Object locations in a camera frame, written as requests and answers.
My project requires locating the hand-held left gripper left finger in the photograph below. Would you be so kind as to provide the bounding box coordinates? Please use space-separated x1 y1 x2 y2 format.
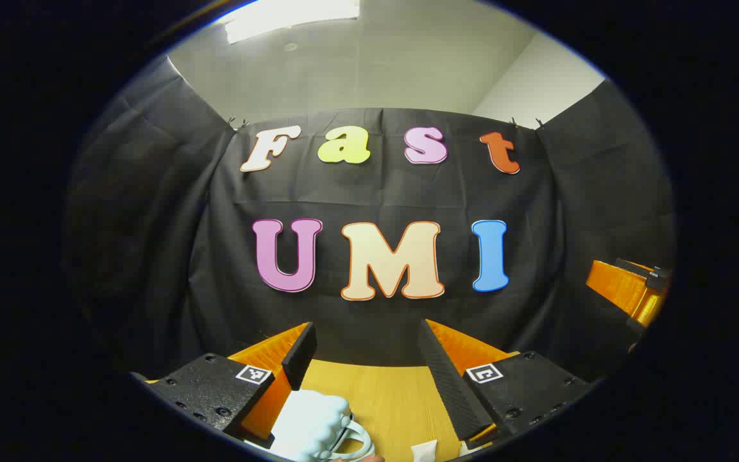
144 322 318 450

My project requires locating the black backdrop cloth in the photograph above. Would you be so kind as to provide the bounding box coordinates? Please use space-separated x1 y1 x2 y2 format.
65 55 677 386

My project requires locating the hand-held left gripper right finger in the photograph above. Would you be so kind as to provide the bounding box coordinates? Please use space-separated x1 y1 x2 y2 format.
418 319 593 450

